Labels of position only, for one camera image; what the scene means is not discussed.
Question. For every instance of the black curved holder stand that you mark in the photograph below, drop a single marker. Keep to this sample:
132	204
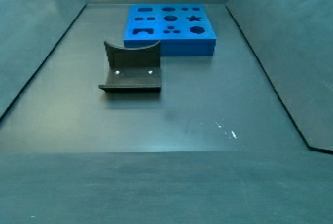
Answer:
134	68

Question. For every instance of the blue shape sorter box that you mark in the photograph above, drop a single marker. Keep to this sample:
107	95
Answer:
178	25

